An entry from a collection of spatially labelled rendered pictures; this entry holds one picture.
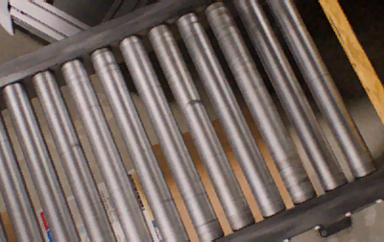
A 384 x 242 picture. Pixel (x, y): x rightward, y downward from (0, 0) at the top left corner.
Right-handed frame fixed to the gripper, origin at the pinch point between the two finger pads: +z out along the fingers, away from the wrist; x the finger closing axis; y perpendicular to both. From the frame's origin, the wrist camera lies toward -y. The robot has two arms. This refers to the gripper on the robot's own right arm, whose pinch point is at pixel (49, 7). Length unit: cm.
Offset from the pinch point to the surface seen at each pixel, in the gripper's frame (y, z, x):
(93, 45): 42.8, -12.4, -9.8
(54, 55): 43.8, -15.2, -2.1
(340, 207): 40, 42, -31
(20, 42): 124, -65, -4
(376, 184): 39, 43, -39
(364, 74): 35, 24, -50
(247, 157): 41, 25, -22
